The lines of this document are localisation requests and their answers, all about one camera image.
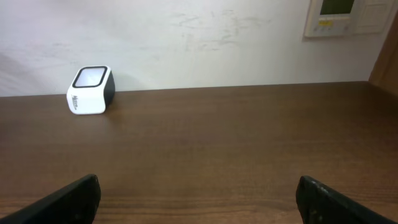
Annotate white barcode scanner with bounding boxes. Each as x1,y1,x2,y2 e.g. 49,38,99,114
66,65,116,115

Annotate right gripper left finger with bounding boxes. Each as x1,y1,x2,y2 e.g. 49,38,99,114
1,174,101,224

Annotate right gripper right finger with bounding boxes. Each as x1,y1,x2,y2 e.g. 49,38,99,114
296,175,397,224

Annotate wall thermostat panel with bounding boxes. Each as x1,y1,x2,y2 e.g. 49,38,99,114
303,0,396,38

